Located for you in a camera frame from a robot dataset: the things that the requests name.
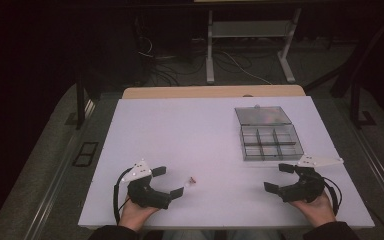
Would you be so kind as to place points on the person's right hand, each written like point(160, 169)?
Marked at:
point(316, 210)

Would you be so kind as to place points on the black metal stand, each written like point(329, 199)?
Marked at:
point(80, 100)
point(356, 100)

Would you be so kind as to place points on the wooden table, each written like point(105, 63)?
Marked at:
point(213, 91)

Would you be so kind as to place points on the clear plastic compartment box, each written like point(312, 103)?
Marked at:
point(268, 136)

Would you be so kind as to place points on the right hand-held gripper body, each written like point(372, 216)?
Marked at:
point(301, 190)

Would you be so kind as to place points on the person's left hand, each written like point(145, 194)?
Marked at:
point(136, 213)

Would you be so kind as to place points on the small red and white piece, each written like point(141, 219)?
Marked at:
point(191, 182)

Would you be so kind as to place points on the white metal stand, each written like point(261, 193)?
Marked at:
point(251, 29)

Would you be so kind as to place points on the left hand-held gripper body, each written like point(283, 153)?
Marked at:
point(145, 195)

